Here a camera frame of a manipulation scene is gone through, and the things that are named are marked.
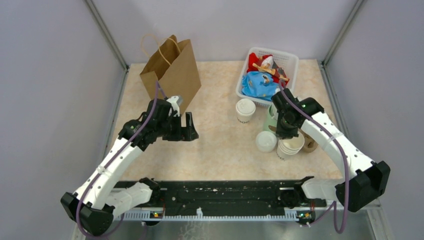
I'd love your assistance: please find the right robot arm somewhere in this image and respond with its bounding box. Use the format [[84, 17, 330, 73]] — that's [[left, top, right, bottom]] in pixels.
[[271, 88, 391, 213]]

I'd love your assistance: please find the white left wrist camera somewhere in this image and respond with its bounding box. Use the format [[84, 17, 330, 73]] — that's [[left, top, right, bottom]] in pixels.
[[166, 95, 183, 117]]

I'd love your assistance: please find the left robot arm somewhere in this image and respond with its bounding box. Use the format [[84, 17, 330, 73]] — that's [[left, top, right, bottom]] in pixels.
[[60, 95, 199, 239]]

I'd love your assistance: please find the green straw holder cup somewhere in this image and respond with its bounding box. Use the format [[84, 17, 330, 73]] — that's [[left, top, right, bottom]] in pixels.
[[262, 104, 278, 134]]

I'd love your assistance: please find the brown paper bag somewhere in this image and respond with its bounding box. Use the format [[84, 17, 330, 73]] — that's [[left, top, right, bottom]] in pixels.
[[139, 34, 202, 113]]

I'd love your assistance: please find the white plastic basket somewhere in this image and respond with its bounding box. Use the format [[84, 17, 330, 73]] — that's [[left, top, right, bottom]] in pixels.
[[235, 47, 299, 106]]

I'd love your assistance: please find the blue snack packet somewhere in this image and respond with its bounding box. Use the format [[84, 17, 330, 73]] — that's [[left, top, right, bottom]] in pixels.
[[241, 71, 279, 102]]

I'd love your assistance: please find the white cup lid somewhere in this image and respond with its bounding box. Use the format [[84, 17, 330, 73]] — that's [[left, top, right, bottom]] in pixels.
[[235, 98, 256, 116]]

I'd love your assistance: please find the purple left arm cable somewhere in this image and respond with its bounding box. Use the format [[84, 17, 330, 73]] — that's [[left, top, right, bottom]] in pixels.
[[75, 81, 167, 239]]

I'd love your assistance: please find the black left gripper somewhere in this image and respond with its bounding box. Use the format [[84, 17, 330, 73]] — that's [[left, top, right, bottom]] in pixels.
[[156, 111, 199, 141]]

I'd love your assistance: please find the stack of white lids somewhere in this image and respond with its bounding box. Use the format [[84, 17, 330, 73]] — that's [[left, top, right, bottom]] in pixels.
[[255, 131, 277, 153]]

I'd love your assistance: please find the red snack packet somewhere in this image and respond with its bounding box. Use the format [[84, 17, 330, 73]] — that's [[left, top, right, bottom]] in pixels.
[[246, 53, 290, 87]]

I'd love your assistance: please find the stack of paper cups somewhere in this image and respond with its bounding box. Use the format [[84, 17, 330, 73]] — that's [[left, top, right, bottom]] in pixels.
[[276, 132, 305, 160]]

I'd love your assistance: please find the brown cardboard cup carrier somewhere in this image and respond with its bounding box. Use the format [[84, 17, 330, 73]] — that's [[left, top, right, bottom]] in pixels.
[[300, 130, 319, 154]]

